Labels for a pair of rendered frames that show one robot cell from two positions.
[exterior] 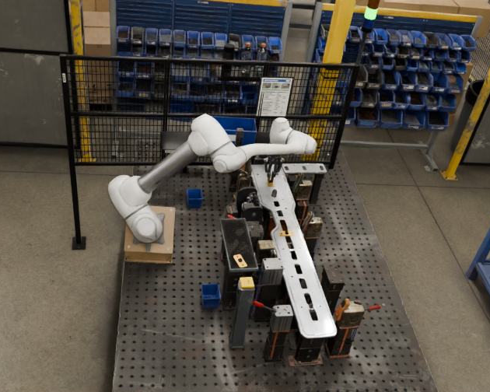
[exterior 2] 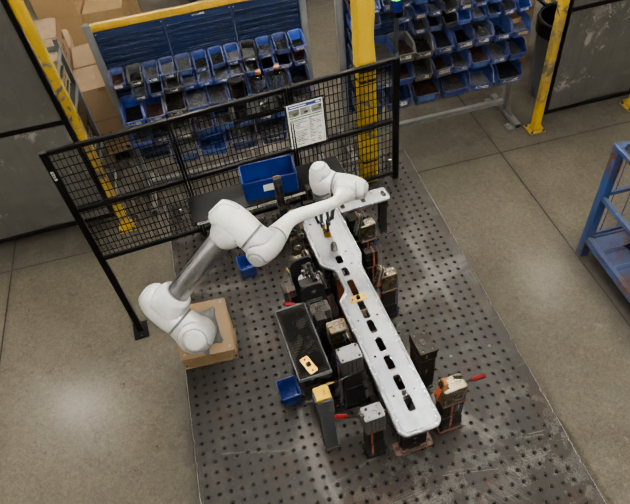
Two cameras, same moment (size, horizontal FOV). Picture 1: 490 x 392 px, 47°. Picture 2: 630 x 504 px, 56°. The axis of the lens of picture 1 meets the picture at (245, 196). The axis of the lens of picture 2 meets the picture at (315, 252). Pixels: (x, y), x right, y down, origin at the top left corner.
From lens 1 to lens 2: 0.75 m
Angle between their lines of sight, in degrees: 10
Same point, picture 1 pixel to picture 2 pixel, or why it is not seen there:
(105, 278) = (178, 365)
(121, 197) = (156, 312)
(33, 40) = (17, 118)
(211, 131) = (233, 221)
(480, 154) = (566, 95)
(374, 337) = (486, 392)
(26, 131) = (49, 214)
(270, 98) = (302, 126)
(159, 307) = (236, 419)
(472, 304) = (590, 287)
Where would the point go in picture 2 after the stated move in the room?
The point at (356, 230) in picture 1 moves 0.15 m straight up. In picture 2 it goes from (440, 254) to (442, 236)
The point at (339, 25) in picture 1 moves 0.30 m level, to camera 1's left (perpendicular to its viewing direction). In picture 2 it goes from (361, 18) to (301, 25)
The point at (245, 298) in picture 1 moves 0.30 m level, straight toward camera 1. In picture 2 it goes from (325, 409) to (327, 485)
